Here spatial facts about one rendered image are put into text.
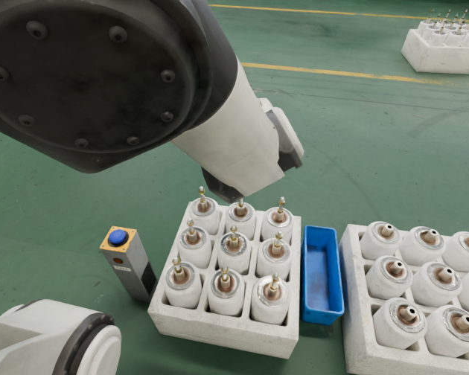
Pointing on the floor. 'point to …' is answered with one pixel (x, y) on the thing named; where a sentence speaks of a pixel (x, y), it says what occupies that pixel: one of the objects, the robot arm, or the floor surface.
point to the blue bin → (320, 277)
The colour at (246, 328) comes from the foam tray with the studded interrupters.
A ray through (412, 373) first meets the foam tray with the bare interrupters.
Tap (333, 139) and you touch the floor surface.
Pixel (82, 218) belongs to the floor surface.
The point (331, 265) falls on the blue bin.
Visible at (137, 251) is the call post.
